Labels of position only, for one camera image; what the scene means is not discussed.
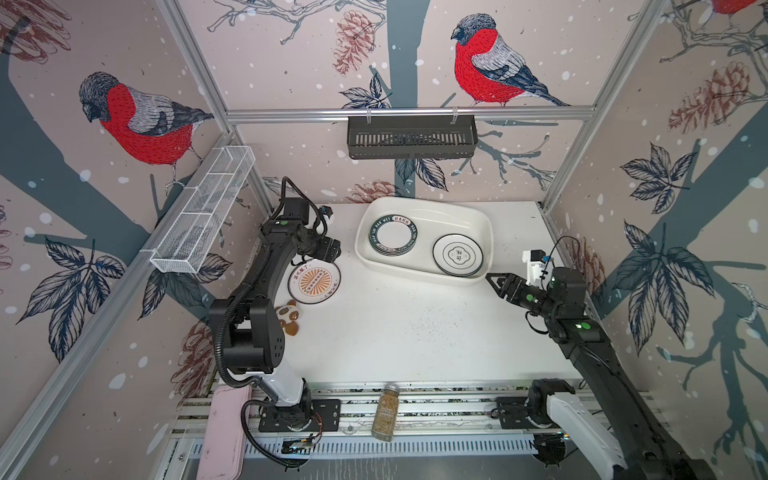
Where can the spice jar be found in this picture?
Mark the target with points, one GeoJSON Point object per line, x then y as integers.
{"type": "Point", "coordinates": [386, 413]}

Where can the white wire mesh shelf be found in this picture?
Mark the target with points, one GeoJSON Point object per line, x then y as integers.
{"type": "Point", "coordinates": [193, 232]}

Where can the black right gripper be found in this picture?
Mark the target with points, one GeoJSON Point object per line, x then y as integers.
{"type": "Point", "coordinates": [512, 280]}

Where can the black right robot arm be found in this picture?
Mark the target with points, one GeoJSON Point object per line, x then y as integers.
{"type": "Point", "coordinates": [634, 445]}

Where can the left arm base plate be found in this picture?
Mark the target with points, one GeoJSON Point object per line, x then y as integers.
{"type": "Point", "coordinates": [318, 415]}

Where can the sunburst plate left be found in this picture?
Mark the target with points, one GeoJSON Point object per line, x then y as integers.
{"type": "Point", "coordinates": [314, 282]}

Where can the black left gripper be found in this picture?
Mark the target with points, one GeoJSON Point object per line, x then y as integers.
{"type": "Point", "coordinates": [327, 252]}

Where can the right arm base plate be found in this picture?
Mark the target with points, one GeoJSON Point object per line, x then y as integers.
{"type": "Point", "coordinates": [513, 413]}

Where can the white plastic bin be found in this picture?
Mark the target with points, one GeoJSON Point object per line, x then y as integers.
{"type": "Point", "coordinates": [433, 220]}

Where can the green rim plate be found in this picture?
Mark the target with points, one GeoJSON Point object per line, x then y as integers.
{"type": "Point", "coordinates": [393, 235]}

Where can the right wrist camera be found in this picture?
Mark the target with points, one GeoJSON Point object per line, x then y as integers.
{"type": "Point", "coordinates": [536, 262]}

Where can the white flower plate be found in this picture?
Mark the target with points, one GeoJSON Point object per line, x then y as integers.
{"type": "Point", "coordinates": [458, 255]}

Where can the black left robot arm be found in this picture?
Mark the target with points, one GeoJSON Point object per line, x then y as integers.
{"type": "Point", "coordinates": [248, 339]}

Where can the black wall basket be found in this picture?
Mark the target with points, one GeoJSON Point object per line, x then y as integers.
{"type": "Point", "coordinates": [411, 137]}

